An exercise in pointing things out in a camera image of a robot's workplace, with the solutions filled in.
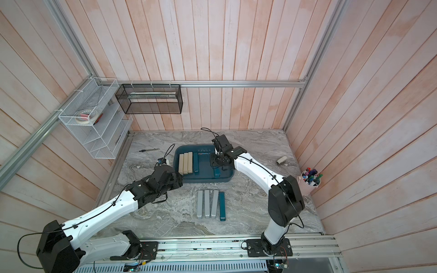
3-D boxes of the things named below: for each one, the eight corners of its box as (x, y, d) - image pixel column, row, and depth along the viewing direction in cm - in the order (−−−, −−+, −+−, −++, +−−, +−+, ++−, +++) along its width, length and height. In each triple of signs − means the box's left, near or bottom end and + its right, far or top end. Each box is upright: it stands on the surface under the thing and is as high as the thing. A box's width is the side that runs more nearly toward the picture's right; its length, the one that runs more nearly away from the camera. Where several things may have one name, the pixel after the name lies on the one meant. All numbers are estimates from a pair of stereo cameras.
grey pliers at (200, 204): (196, 218, 84) (196, 216, 81) (198, 193, 93) (198, 190, 90) (202, 218, 84) (201, 216, 81) (203, 193, 93) (202, 190, 90)
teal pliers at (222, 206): (219, 220, 84) (219, 219, 81) (219, 194, 93) (219, 191, 90) (225, 220, 84) (225, 219, 81) (224, 194, 93) (224, 191, 90)
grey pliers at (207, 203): (204, 218, 84) (204, 216, 82) (204, 192, 93) (204, 190, 90) (210, 218, 84) (209, 216, 82) (209, 192, 93) (209, 190, 90)
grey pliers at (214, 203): (211, 218, 84) (210, 216, 82) (214, 192, 93) (213, 189, 90) (216, 218, 84) (216, 216, 81) (219, 192, 93) (219, 190, 90)
